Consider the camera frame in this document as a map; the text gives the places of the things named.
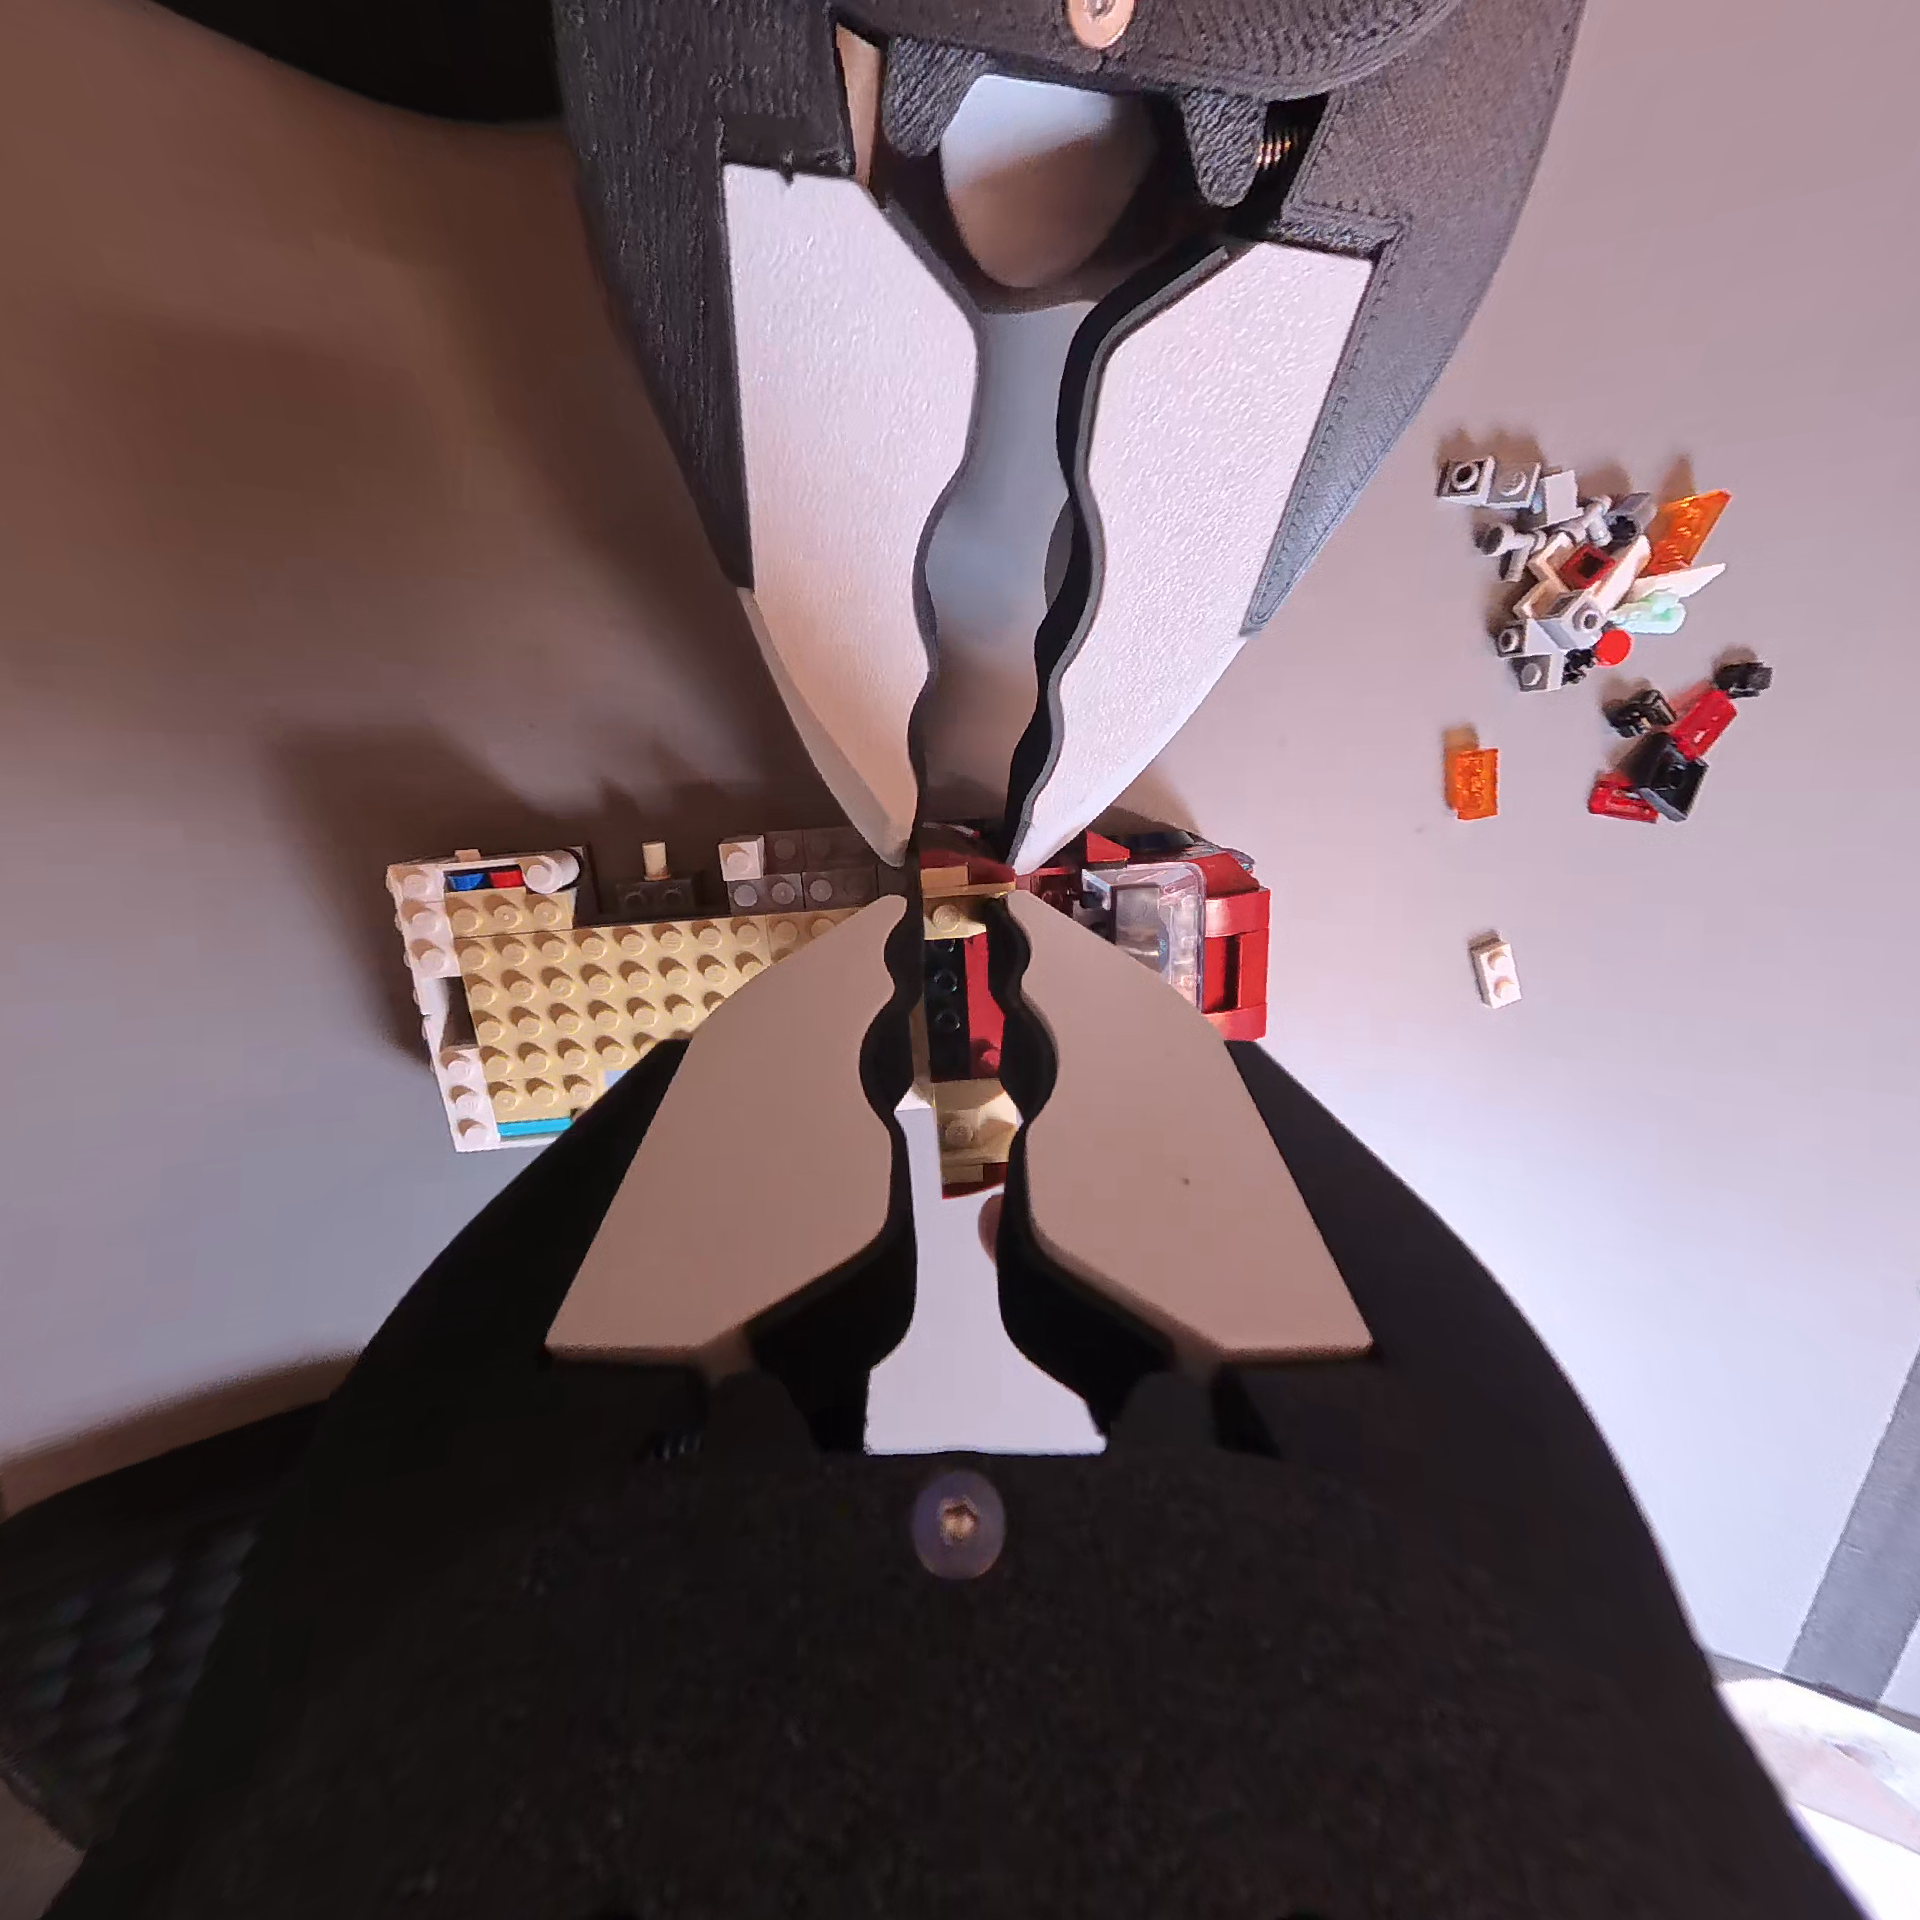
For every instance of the orange transparent brick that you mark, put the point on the orange transparent brick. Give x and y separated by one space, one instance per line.
1473 776

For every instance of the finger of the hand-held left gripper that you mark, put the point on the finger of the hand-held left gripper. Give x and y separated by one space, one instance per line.
839 451
1201 481

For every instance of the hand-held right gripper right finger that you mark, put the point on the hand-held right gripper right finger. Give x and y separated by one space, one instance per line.
1171 1185

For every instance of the small white brick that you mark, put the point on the small white brick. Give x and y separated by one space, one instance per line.
1493 969

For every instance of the toy brick truck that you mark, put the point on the toy brick truck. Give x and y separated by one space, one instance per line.
601 975

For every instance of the pile of small loose bricks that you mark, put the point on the pile of small loose bricks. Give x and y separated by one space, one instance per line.
1575 585

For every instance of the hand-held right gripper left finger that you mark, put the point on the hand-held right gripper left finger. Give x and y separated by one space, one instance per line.
722 1171

